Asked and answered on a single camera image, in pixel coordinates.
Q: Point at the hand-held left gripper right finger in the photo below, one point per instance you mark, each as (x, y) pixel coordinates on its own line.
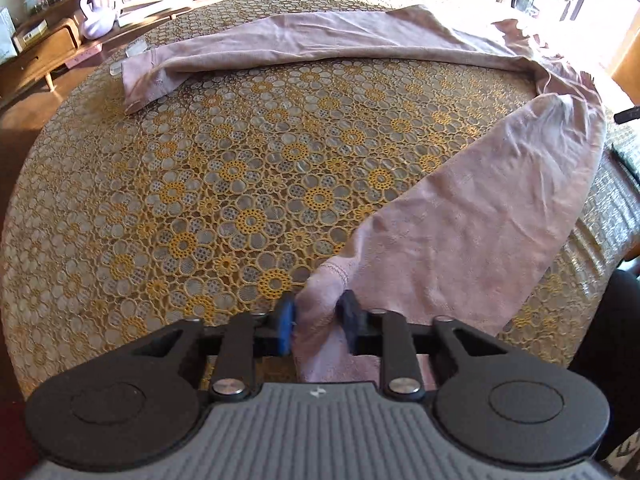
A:
(348, 320)

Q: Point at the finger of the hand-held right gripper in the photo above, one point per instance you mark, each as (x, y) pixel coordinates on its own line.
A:
(629, 114)
(631, 162)

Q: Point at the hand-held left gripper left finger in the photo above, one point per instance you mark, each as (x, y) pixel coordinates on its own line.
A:
(285, 325)

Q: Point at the lilac long-sleeve garment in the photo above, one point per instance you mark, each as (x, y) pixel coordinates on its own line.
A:
(475, 220)

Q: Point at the yellow lace tablecloth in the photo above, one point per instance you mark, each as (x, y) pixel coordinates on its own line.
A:
(225, 170)

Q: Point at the person's dark clothing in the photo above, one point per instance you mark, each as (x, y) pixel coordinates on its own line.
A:
(610, 340)

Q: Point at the person's patterned sweater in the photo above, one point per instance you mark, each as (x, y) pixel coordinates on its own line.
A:
(625, 452)

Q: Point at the pink flat box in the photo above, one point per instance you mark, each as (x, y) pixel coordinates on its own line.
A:
(82, 56)

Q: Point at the stack of white books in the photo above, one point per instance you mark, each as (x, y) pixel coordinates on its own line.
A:
(150, 10)

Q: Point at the lilac swan ornament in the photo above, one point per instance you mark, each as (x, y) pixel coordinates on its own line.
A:
(97, 22)

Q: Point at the wooden media cabinet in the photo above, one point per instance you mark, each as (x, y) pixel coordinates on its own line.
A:
(45, 55)

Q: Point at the window with dark frame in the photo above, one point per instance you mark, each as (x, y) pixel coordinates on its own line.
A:
(600, 0)

